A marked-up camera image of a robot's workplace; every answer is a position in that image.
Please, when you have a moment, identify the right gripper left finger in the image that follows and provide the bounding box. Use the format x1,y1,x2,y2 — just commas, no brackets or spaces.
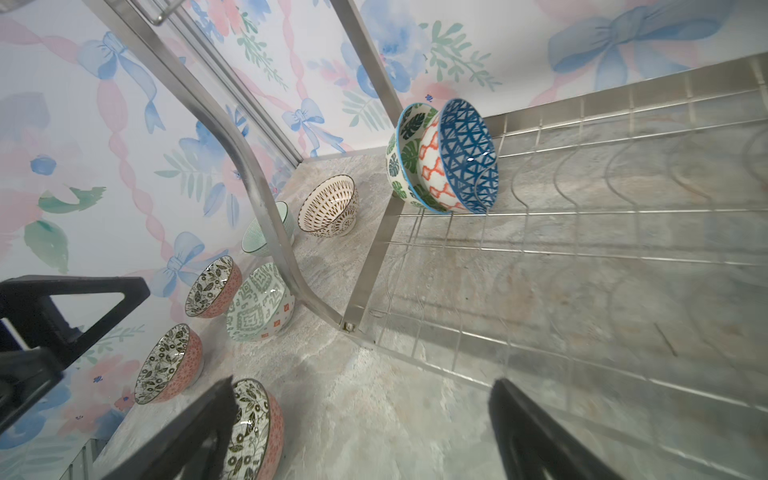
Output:
105,377,238,480

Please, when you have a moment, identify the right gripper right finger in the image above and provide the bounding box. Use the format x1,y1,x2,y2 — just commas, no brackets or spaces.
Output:
488,378,620,479

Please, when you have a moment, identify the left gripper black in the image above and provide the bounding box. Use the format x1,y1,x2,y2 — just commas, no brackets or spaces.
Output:
1,275,150,432

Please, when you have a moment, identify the steel two-tier dish rack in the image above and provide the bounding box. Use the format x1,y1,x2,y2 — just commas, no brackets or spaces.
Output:
97,1,767,479

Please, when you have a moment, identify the blue triangle pattern bowl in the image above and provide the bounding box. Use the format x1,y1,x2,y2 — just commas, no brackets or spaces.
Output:
417,98,499,214

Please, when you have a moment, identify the green leaf pattern bowl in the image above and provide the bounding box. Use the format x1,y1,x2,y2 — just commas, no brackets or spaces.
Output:
386,102,447,214

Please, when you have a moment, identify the black floral bowl centre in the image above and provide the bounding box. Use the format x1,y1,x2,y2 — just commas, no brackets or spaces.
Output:
221,379,285,480

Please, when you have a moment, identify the green geometric pattern bowl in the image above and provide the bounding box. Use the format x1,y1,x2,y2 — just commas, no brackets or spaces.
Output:
226,262,296,342

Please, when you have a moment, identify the black floral bowl upper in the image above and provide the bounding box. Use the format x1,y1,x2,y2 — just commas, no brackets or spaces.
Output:
184,255,243,319

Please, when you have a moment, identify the mint green bowl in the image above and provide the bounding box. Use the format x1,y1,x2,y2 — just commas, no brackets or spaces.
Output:
241,200,296,258

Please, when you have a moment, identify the maroon patterned white bowl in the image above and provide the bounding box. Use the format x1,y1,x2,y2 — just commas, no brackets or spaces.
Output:
297,174,359,238

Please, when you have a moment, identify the left aluminium frame post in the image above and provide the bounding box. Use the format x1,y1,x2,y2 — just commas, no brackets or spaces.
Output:
149,0,304,168

